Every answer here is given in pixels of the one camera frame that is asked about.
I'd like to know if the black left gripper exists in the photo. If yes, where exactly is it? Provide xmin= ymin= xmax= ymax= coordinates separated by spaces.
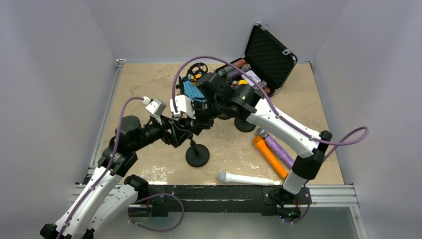
xmin=131 ymin=113 xmax=192 ymax=151

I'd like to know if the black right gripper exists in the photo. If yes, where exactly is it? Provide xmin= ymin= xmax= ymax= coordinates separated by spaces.
xmin=184 ymin=100 xmax=222 ymax=130

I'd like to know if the black round-base stand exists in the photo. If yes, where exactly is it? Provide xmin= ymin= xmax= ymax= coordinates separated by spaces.
xmin=185 ymin=139 xmax=210 ymax=168

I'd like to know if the black tripod shock-mount stand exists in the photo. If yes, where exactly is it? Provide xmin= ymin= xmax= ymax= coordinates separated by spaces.
xmin=176 ymin=62 xmax=209 ymax=90

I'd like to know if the white microphone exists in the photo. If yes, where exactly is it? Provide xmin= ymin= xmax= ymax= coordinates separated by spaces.
xmin=217 ymin=172 xmax=274 ymax=186

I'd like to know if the orange microphone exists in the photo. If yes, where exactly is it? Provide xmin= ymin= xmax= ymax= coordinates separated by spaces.
xmin=252 ymin=136 xmax=288 ymax=180

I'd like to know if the purple glitter microphone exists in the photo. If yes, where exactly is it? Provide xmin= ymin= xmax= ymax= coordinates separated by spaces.
xmin=255 ymin=127 xmax=294 ymax=168

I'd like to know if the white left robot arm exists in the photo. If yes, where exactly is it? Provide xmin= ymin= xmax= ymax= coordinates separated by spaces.
xmin=40 ymin=116 xmax=193 ymax=239

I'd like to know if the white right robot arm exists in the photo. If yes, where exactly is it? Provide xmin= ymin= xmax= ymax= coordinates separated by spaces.
xmin=171 ymin=73 xmax=332 ymax=203

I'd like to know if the blue lego baseplate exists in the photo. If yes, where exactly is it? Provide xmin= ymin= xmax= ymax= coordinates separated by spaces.
xmin=180 ymin=78 xmax=205 ymax=100

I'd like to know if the black poker chip case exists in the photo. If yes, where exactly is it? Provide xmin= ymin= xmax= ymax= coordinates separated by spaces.
xmin=215 ymin=23 xmax=298 ymax=96

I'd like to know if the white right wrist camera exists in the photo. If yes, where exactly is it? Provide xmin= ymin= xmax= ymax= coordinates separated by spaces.
xmin=170 ymin=95 xmax=196 ymax=119

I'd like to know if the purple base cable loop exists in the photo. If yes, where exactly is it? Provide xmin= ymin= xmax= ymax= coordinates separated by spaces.
xmin=127 ymin=193 xmax=185 ymax=233

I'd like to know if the black table front rail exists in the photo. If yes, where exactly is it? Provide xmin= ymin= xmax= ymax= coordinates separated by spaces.
xmin=129 ymin=185 xmax=312 ymax=220

